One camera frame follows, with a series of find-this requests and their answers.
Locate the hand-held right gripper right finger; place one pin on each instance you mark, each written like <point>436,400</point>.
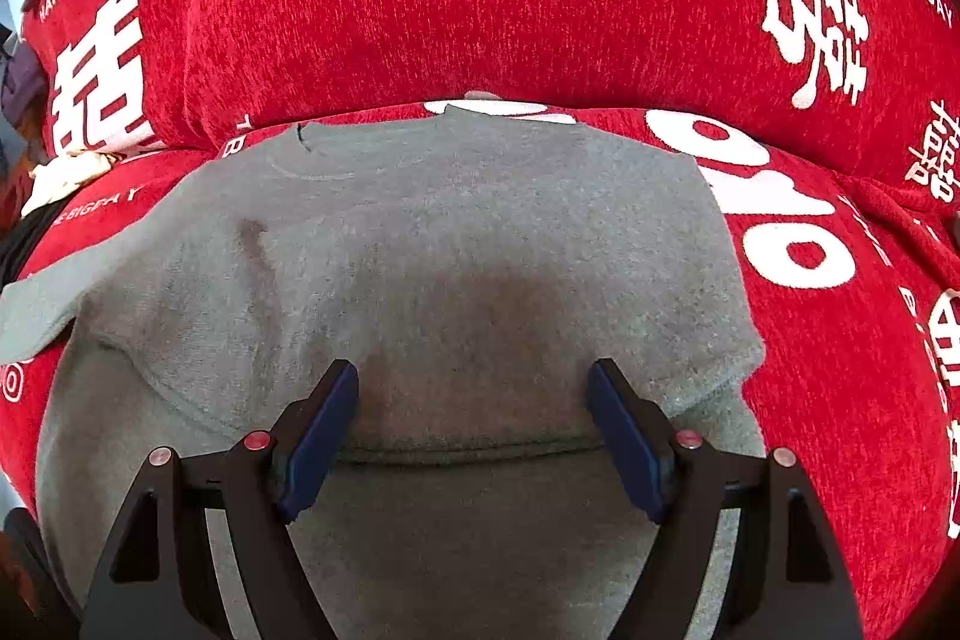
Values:
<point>622,441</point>

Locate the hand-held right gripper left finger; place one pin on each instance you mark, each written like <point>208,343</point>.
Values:
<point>324,437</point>

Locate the grey shirt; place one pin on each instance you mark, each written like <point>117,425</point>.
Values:
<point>450,235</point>

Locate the pile of mixed clothes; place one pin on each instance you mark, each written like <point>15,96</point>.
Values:
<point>19,85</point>

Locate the black cloth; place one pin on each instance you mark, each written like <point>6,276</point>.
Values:
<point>22,242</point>

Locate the cream cloth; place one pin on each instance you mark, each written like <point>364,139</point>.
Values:
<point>64,175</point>

